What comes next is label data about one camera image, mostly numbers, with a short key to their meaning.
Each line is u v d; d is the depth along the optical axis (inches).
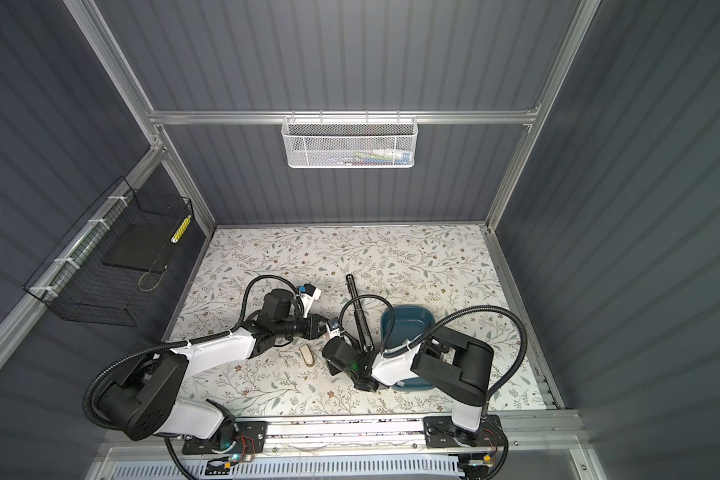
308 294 31.5
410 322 36.8
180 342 19.3
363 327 35.9
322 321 31.7
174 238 31.2
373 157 36.4
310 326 29.8
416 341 20.0
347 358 26.3
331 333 31.0
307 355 33.2
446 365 18.7
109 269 28.6
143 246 29.4
